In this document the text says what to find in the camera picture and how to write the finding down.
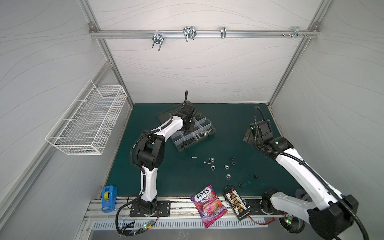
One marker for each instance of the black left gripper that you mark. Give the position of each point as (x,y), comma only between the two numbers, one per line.
(191,127)

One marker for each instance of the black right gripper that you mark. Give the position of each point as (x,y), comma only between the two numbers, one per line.
(257,132)

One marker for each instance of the clear plastic organizer box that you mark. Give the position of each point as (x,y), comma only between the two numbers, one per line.
(170,129)

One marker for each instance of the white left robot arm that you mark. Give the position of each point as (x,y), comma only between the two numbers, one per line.
(148,151)

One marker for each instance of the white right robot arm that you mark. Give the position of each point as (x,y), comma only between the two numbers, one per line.
(326,209)

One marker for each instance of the green table mat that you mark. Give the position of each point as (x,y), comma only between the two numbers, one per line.
(179,175)

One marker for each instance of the black parallel charging board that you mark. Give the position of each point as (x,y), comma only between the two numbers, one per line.
(234,200)

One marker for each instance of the silver double U-bolt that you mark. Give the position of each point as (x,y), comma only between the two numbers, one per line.
(189,33)

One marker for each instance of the silver U-bolt clamp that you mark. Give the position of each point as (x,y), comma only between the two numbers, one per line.
(158,39)

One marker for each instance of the purple Fox's candy bag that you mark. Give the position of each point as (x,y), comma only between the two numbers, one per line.
(209,206)

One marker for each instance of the aluminium top crossbar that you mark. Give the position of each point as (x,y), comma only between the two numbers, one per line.
(201,34)

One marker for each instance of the blue tape dispenser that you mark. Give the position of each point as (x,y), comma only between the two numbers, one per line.
(109,198)

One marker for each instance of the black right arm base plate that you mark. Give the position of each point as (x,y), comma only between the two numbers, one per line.
(260,207)

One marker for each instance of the small silver bracket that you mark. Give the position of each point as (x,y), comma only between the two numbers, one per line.
(223,32)

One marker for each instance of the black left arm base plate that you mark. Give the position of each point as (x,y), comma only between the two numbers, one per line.
(150,209)

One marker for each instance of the white wire basket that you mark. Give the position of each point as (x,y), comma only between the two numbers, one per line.
(85,127)

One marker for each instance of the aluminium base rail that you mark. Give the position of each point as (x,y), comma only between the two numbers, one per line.
(180,208)

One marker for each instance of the silver corner hook bracket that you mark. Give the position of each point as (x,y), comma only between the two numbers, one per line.
(296,33)

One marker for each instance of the aluminium corner frame post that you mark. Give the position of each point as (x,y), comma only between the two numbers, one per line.
(313,32)

